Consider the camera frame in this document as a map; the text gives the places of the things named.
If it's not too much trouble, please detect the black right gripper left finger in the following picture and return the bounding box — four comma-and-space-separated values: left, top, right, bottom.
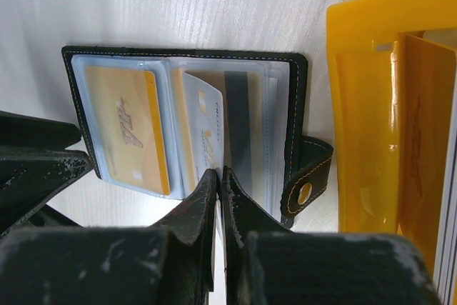
1, 169, 218, 304

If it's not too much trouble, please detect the white silver credit card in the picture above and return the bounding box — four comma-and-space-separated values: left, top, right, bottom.
181, 71, 225, 245

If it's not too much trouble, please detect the stack of cards in bin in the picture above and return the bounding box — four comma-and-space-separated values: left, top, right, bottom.
399, 29, 456, 304

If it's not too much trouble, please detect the yellow plastic bin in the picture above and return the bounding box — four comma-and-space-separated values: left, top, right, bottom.
326, 0, 456, 234

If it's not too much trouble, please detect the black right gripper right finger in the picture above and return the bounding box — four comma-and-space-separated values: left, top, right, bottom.
220, 168, 439, 304

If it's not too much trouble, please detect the black leather card holder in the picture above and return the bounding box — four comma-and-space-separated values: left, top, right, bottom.
61, 46, 333, 228

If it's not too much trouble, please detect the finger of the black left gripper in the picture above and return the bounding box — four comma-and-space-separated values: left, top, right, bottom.
1, 111, 92, 237

